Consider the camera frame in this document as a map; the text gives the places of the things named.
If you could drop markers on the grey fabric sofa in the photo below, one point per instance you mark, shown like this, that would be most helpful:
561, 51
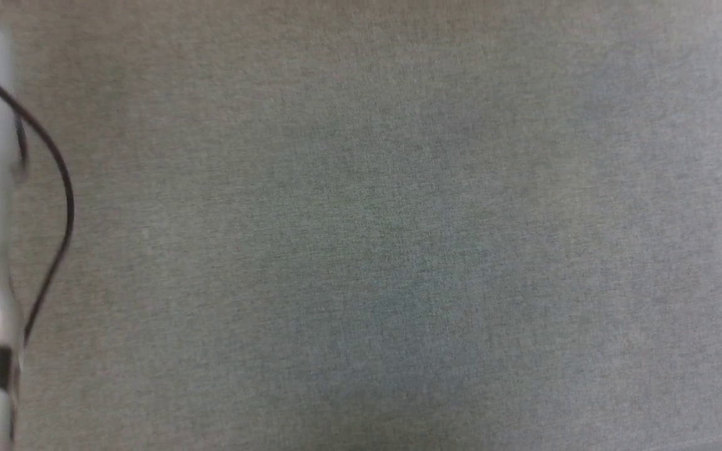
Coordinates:
398, 219

